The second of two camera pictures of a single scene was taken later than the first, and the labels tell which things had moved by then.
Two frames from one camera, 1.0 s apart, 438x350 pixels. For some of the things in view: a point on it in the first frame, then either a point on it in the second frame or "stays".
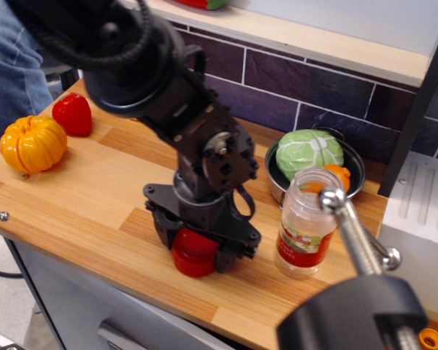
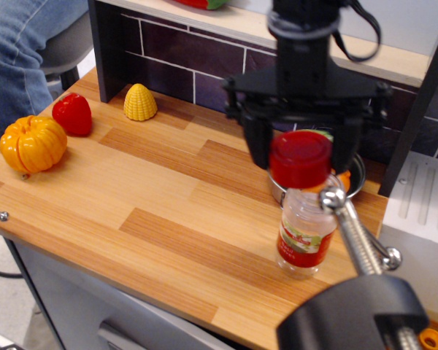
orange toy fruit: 316,187 stays
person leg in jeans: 15,85 stays
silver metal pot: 278,181 stays
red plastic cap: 193,254 -> 299,159
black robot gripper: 215,219 -> 306,84
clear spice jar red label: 306,230 stays
